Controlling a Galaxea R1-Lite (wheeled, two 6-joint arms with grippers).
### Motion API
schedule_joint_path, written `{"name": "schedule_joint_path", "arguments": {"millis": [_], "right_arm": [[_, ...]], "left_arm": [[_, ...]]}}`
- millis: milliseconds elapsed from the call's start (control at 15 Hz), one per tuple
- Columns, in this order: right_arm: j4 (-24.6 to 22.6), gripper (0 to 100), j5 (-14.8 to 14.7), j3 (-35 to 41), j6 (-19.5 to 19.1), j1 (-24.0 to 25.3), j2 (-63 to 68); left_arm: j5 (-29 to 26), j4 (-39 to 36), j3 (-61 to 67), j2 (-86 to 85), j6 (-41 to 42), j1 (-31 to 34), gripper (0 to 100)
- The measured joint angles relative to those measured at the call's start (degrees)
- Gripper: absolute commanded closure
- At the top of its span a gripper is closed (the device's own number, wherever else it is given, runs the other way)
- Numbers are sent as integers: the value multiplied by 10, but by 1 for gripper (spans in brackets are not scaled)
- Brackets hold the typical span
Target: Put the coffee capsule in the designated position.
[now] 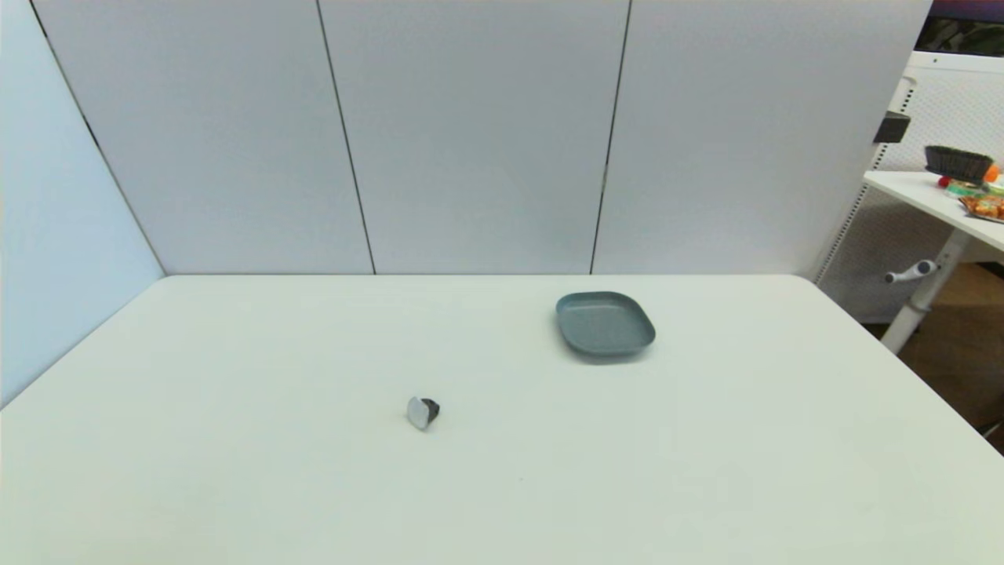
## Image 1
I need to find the silver foil coffee capsule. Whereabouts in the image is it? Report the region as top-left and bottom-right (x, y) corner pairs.
(406, 396), (442, 431)

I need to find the white table crank handle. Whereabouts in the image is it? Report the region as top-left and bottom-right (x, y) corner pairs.
(885, 260), (939, 285)

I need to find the dark screen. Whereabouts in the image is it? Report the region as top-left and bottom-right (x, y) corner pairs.
(914, 0), (1004, 58)

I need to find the grey rounded square plate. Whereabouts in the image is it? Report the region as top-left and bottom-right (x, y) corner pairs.
(555, 291), (657, 358)

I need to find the orange snack bag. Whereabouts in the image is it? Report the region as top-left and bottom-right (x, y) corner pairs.
(959, 193), (1004, 224)

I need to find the black woven basket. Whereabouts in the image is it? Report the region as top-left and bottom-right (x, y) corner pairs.
(923, 144), (995, 184)

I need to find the small black box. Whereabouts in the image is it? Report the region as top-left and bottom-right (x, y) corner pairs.
(873, 111), (912, 145)

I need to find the white perforated pegboard panel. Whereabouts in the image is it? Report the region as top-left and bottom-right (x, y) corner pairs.
(814, 50), (1004, 323)

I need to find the white side table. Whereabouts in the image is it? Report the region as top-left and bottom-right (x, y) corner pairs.
(863, 169), (1004, 356)

